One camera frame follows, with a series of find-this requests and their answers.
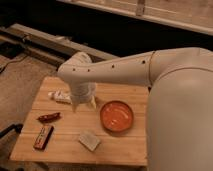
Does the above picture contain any black object at left edge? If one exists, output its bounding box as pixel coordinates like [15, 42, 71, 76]
[0, 124, 23, 138]

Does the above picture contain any white sponge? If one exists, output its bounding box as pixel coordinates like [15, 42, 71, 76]
[78, 131, 101, 151]

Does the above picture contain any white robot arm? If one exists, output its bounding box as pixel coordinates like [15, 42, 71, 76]
[58, 47, 213, 171]

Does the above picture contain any red snack wrapper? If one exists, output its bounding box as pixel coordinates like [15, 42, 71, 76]
[37, 112, 60, 123]

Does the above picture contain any orange bowl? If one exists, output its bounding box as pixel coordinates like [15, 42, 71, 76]
[100, 101, 134, 132]

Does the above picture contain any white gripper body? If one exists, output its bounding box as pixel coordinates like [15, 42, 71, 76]
[69, 83, 96, 104]

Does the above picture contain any black cable on floor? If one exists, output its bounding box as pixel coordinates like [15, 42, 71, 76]
[0, 53, 30, 75]

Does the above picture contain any brown chocolate bar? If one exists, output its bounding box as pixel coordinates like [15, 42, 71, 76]
[33, 125, 54, 150]

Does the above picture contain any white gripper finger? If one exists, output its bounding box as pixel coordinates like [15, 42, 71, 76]
[71, 102, 79, 113]
[88, 96, 97, 109]

